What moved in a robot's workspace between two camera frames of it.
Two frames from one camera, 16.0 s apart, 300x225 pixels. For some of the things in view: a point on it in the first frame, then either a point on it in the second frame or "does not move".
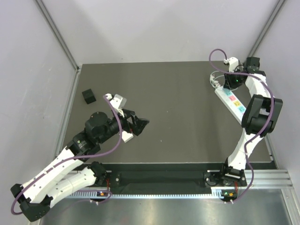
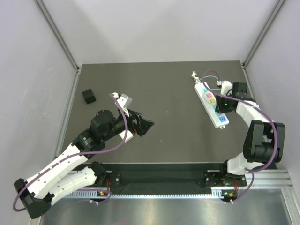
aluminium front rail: x=268 y=179 does not move
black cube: x=88 y=96 does not move
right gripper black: x=228 y=84 → x=219 y=109
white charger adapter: x=126 y=137 does not move
